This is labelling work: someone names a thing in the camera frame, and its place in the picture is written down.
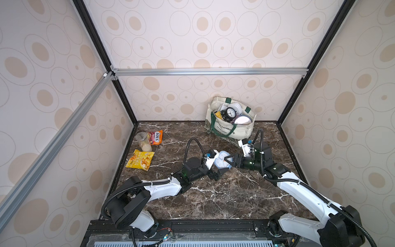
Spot orange Fox's candy bag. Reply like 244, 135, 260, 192
148, 130, 163, 146

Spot black vertical frame post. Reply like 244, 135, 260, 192
72, 0, 138, 125

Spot aluminium left side rail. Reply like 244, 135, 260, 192
1, 71, 115, 231

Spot black right frame post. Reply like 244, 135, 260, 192
277, 0, 357, 127

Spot yellow rectangular alarm clock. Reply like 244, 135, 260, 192
215, 111, 223, 120

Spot small black round clock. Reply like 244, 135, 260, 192
220, 107, 237, 122

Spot canvas tote bag green handles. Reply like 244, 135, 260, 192
205, 96, 256, 142

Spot blue square clock white face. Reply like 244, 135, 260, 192
214, 151, 231, 169

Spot aluminium horizontal back rail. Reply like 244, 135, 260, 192
113, 68, 309, 77

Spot yellow chips snack bag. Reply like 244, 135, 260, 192
125, 149, 155, 171

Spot white square clock face-down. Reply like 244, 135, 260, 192
228, 103, 243, 116

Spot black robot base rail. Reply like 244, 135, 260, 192
80, 218, 340, 247

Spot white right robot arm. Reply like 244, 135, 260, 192
218, 142, 376, 247

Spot blue round clock beige face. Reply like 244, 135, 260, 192
233, 115, 252, 125

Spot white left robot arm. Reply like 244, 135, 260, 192
101, 137, 231, 232

